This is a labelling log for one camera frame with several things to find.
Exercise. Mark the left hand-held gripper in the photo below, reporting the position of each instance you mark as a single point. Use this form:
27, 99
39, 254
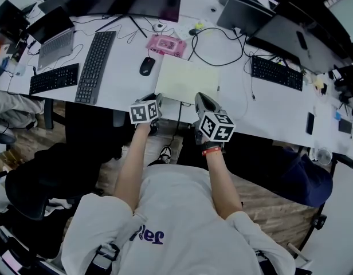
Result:
140, 114

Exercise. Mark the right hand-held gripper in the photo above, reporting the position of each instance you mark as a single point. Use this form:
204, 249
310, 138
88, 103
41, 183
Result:
218, 127

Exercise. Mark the cream paper notebook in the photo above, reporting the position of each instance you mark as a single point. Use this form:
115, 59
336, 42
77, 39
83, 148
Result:
188, 77

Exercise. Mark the person's left forearm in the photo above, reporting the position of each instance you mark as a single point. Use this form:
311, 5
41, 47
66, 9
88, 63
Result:
130, 168

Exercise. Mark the person's right forearm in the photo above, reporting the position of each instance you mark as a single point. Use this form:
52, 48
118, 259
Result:
222, 182

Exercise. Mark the red wristband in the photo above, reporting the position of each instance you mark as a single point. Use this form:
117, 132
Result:
212, 151

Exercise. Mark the person's black white shoe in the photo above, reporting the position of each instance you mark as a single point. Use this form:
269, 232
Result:
166, 153

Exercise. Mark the black computer mouse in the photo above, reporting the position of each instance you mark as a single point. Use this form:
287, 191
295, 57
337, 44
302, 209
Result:
147, 66

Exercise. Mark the long grey keyboard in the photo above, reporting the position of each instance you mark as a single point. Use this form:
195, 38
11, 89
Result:
94, 67

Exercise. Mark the pink packet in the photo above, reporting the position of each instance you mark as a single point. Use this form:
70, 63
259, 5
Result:
165, 45

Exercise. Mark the black keyboard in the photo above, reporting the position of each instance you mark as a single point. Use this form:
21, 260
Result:
276, 73
53, 79

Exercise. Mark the white power strip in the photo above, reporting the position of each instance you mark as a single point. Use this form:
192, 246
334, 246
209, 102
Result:
190, 29

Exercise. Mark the small yellow green toy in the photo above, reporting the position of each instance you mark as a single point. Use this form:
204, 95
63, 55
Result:
198, 25

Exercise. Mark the white round charger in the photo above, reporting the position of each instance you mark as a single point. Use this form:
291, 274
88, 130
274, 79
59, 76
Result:
159, 26

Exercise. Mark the wide black monitor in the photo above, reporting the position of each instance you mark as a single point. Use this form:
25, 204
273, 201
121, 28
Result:
291, 44

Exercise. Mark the black phone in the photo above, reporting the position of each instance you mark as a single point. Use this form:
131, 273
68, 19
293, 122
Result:
310, 123

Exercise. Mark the grey laptop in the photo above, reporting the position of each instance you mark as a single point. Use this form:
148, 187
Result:
54, 43

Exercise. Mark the pale yellow object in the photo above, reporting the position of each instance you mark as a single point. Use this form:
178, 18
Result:
319, 83

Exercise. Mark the navy covered office chair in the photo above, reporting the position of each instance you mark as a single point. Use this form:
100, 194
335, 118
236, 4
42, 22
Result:
297, 179

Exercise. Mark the person's white shirt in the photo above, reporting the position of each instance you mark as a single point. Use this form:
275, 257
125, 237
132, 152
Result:
179, 225

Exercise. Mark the small white fan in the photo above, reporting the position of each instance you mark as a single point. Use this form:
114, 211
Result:
324, 156

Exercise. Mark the small blue box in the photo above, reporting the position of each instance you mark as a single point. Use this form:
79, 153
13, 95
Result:
338, 115

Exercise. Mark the dark laptop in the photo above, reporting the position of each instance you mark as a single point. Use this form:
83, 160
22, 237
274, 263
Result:
51, 3

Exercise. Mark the brown cardboard box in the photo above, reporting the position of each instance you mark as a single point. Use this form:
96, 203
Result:
6, 160

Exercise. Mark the black wall box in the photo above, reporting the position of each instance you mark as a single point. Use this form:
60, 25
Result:
320, 222

